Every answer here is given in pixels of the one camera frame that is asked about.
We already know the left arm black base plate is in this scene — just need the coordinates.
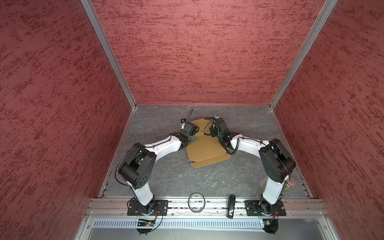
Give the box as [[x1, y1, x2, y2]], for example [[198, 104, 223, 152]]
[[127, 199, 169, 216]]

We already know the black rectangular remote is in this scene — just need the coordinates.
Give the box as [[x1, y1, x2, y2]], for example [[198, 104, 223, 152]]
[[227, 195, 236, 219]]

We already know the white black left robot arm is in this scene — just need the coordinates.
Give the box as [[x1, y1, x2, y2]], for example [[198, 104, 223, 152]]
[[115, 119, 200, 210]]

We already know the aluminium front frame rail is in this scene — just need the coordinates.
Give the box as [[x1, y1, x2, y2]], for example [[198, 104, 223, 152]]
[[85, 197, 329, 219]]

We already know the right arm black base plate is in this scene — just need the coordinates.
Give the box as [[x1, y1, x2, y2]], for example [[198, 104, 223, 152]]
[[245, 200, 287, 217]]

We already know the black cable ring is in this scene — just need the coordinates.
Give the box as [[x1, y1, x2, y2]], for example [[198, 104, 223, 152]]
[[187, 192, 207, 213]]

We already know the jar with pink lid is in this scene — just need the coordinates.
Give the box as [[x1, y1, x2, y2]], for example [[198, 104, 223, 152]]
[[286, 177, 297, 189]]

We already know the right rear aluminium corner post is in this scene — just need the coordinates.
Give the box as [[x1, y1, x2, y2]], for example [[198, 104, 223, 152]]
[[269, 0, 338, 112]]

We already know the left rear aluminium corner post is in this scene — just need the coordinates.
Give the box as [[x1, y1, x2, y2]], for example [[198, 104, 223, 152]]
[[81, 0, 137, 111]]

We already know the aluminium corner post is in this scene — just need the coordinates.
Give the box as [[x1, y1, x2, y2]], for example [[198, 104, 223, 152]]
[[81, 0, 137, 111], [269, 0, 338, 112]]

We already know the brown cardboard box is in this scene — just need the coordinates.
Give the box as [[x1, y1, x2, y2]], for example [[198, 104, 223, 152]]
[[187, 119, 231, 168]]

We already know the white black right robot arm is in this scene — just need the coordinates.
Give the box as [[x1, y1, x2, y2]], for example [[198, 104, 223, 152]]
[[204, 117, 297, 214]]

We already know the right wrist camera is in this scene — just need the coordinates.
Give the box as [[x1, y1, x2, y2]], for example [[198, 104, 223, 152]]
[[211, 113, 219, 119]]

